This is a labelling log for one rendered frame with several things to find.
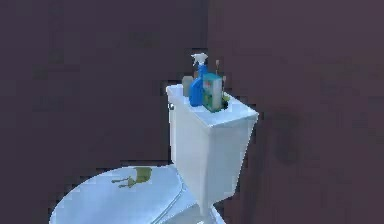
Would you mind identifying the grey cylindrical container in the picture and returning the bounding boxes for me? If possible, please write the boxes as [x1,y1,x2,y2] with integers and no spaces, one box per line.
[181,75,195,98]

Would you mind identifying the blue spray bottle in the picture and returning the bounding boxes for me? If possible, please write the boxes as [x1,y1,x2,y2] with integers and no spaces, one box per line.
[188,52,210,108]

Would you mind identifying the teal tissue box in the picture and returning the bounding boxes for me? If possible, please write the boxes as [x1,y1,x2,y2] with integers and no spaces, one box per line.
[201,72,224,114]

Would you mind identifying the small potted plant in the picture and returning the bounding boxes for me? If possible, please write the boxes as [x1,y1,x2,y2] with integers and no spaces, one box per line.
[214,59,232,111]

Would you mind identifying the white toilet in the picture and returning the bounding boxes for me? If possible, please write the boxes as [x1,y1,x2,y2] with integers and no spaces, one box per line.
[49,83,260,224]

